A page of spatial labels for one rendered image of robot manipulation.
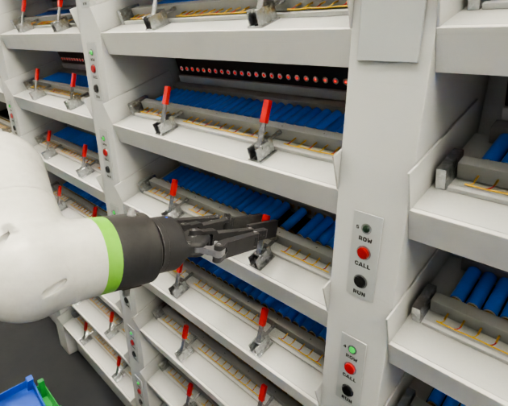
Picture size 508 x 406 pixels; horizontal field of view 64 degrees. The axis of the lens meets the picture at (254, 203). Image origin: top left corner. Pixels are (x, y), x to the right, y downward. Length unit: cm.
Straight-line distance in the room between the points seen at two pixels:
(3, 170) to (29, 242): 10
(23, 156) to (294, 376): 56
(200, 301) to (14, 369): 129
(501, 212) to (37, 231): 47
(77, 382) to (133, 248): 149
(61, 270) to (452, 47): 44
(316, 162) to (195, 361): 66
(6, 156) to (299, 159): 38
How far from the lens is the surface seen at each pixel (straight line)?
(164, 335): 118
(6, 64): 163
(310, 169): 59
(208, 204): 86
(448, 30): 46
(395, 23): 47
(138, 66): 101
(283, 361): 81
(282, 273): 69
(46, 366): 207
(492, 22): 45
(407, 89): 47
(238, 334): 87
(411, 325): 61
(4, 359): 219
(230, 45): 65
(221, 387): 103
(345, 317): 61
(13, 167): 51
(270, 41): 59
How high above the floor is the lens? 130
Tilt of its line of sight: 22 degrees down
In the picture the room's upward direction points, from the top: straight up
